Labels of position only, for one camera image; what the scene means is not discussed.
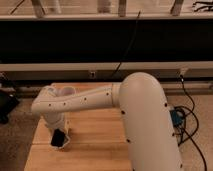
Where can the black eraser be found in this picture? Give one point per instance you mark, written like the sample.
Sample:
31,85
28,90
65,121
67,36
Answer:
58,138

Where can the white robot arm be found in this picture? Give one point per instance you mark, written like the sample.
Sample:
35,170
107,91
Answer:
145,112

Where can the translucent plastic cup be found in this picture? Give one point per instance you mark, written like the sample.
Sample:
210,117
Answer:
67,91

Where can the blue connector box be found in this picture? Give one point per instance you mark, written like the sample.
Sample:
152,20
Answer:
178,118

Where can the black object at left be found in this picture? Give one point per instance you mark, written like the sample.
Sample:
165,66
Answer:
8,101

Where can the wall power outlet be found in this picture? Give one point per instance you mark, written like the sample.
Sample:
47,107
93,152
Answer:
92,74

